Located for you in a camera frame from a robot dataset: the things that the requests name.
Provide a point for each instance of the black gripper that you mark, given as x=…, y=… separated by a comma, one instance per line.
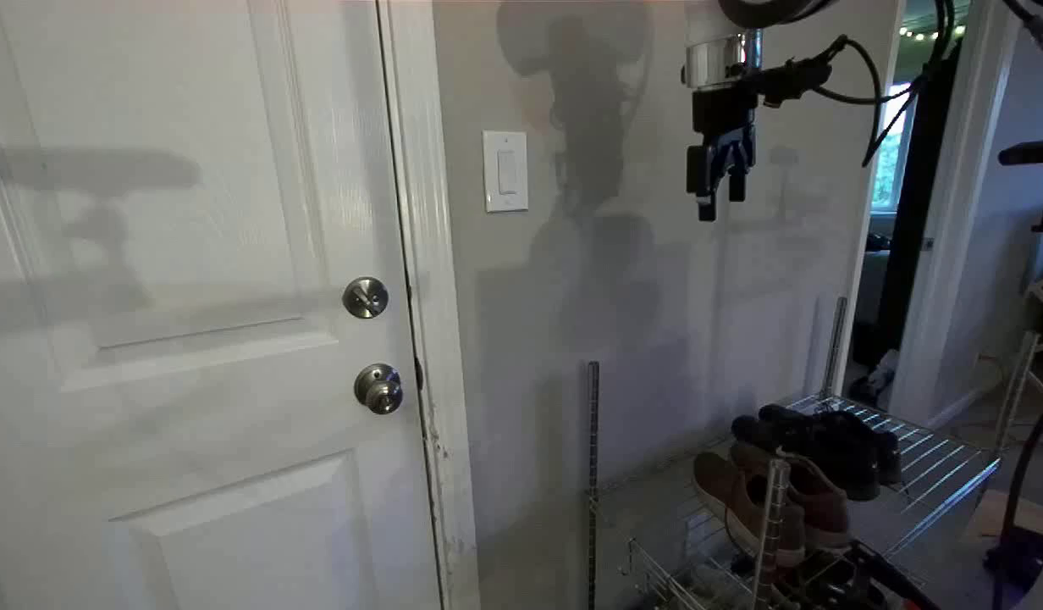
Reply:
x=723, y=114

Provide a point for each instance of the black shoes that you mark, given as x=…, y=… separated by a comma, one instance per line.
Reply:
x=828, y=446

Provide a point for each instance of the brown shoe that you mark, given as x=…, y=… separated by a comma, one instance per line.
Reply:
x=746, y=509
x=822, y=497

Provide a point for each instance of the silver round door knob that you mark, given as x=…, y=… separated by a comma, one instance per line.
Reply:
x=376, y=388

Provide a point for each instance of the blue stand base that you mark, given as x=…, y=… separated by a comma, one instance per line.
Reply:
x=1017, y=561

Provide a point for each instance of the white panelled door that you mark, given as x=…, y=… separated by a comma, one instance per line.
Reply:
x=183, y=282

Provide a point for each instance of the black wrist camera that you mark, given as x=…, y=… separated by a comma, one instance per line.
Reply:
x=795, y=80

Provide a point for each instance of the white rocker light switch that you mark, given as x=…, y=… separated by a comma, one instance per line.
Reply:
x=507, y=169

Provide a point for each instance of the white doorway frame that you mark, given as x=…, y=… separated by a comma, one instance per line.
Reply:
x=955, y=205

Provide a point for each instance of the black camera on stand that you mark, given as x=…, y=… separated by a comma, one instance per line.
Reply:
x=1035, y=169

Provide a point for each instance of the slotted metal shelf rail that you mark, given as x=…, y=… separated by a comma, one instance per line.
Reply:
x=593, y=487

